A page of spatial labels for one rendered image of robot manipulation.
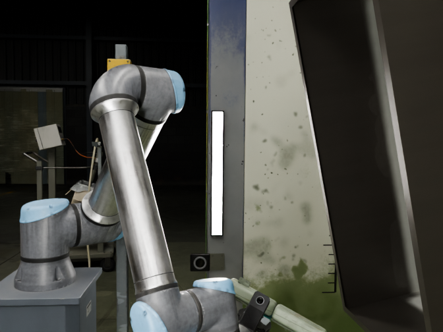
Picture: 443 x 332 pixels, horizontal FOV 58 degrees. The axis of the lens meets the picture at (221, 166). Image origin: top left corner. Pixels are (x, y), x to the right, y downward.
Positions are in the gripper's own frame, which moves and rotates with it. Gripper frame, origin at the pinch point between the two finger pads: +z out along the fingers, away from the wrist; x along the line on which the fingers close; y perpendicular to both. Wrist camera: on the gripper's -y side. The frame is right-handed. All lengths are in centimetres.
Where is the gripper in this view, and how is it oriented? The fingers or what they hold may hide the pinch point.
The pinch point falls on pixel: (260, 312)
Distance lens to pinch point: 126.5
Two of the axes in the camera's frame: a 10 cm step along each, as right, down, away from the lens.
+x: 8.6, 3.9, -3.4
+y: -3.9, 9.2, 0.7
